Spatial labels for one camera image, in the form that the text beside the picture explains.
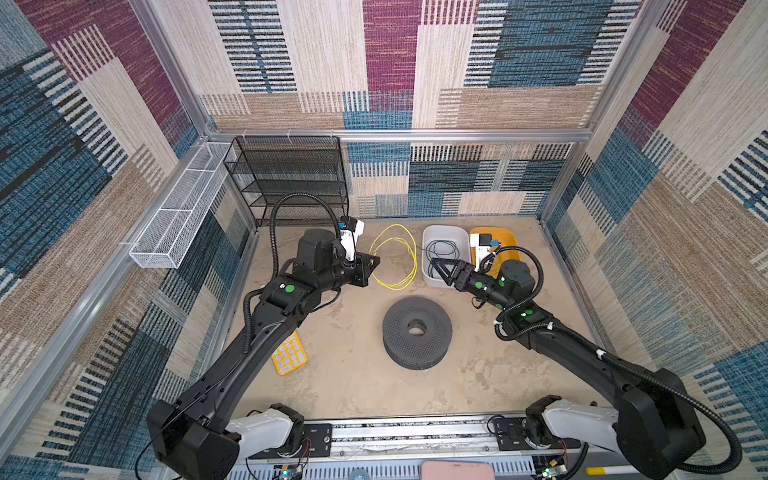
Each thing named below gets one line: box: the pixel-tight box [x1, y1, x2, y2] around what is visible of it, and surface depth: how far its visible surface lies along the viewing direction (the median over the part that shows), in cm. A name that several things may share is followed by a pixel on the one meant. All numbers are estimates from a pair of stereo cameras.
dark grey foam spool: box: [382, 296, 453, 371], surface depth 88 cm
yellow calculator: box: [272, 331, 308, 376], surface depth 87 cm
